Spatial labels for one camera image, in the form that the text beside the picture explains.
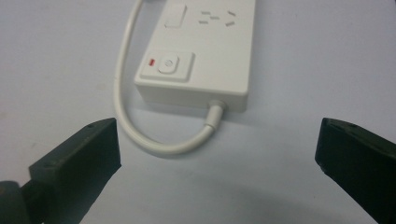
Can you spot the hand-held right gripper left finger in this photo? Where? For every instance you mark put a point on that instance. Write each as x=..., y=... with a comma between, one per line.
x=81, y=161

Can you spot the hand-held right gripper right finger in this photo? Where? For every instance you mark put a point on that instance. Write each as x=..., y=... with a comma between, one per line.
x=358, y=161

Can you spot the white power strip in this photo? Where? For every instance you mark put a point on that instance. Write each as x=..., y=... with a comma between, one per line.
x=211, y=59

